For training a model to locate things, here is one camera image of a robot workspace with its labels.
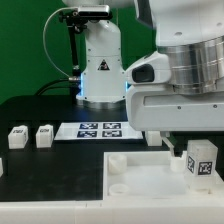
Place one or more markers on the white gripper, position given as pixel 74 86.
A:
pixel 156 108

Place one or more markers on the white square tabletop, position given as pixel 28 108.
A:
pixel 155 174

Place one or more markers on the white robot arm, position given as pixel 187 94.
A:
pixel 180 86

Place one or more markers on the white marker sheet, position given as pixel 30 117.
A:
pixel 97 130

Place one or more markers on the white part left edge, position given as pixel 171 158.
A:
pixel 1 168

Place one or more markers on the white obstacle wall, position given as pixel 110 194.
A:
pixel 193 208

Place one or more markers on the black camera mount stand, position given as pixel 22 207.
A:
pixel 76 20

